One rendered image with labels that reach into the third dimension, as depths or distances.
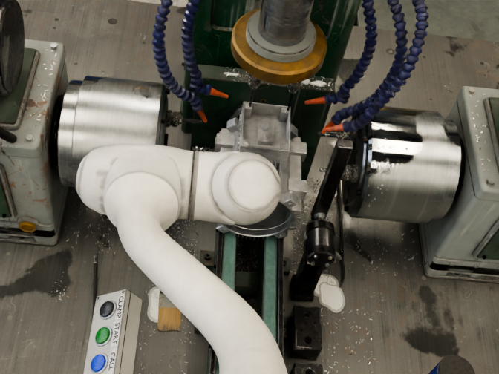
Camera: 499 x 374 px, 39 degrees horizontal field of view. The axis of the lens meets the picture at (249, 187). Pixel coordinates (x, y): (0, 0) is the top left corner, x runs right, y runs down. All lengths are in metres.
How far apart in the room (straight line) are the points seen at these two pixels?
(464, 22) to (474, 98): 2.11
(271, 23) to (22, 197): 0.64
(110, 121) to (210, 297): 0.70
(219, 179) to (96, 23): 1.23
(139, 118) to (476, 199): 0.70
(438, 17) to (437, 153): 2.24
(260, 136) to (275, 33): 0.26
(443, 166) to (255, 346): 0.85
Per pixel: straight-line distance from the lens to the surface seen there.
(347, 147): 1.31
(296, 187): 1.45
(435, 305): 1.72
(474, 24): 3.73
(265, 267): 1.52
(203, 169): 1.00
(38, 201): 1.54
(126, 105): 1.43
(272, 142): 1.44
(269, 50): 1.29
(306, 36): 1.33
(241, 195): 0.96
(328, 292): 1.65
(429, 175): 1.49
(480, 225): 1.59
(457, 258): 1.70
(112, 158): 1.01
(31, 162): 1.43
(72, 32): 2.11
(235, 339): 0.74
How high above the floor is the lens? 2.24
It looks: 54 degrees down
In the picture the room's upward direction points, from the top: 12 degrees clockwise
